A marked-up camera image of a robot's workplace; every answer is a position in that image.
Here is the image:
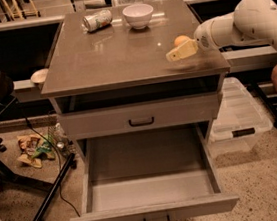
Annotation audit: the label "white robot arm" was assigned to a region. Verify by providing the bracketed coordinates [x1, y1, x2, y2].
[166, 0, 277, 62]

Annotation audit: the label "snack bags on floor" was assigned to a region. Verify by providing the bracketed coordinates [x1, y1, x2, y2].
[17, 134, 56, 168]

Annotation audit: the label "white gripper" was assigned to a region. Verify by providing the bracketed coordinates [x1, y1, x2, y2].
[166, 20, 219, 62]

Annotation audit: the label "closed grey upper drawer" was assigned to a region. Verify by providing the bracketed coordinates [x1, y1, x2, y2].
[58, 93, 222, 140]

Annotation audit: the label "grey drawer cabinet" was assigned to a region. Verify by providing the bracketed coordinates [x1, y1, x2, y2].
[42, 0, 230, 155]

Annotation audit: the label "open grey drawer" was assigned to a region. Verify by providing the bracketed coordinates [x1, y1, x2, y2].
[71, 124, 239, 221]

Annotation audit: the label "lying soda can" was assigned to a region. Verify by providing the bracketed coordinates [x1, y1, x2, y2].
[82, 9, 112, 33]

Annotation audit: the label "black cable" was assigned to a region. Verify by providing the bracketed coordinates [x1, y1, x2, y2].
[24, 111, 90, 221]

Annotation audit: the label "clear plastic storage box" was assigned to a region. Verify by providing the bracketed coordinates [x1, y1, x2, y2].
[209, 77, 273, 157]

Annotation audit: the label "white ceramic bowl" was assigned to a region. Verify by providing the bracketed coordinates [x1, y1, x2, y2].
[122, 3, 153, 29]

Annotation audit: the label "orange fruit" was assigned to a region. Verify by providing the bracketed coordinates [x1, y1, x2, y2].
[173, 35, 189, 46]

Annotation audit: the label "black chair base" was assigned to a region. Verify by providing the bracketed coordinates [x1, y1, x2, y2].
[0, 138, 75, 221]

